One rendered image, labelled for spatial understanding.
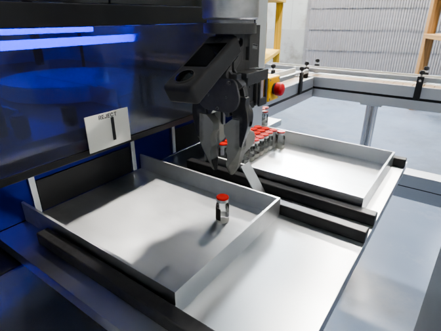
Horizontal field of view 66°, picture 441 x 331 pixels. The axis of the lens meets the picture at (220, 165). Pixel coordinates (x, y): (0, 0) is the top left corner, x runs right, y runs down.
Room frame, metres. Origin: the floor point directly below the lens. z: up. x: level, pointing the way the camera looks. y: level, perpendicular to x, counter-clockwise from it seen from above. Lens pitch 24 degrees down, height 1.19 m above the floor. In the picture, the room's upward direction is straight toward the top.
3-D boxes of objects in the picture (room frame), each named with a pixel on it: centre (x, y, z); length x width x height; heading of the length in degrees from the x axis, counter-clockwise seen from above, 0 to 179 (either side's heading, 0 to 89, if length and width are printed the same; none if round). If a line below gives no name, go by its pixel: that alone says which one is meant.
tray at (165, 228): (0.49, 0.11, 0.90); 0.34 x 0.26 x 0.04; 54
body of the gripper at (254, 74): (0.49, -0.02, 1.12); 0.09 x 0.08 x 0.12; 145
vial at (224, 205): (0.48, 0.00, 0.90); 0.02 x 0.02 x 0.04
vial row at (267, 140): (0.76, -0.09, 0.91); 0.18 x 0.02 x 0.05; 144
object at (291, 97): (1.35, -0.18, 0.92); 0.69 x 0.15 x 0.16; 144
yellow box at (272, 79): (1.04, -0.13, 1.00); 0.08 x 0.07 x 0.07; 54
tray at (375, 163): (0.70, -0.18, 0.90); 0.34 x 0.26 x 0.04; 54
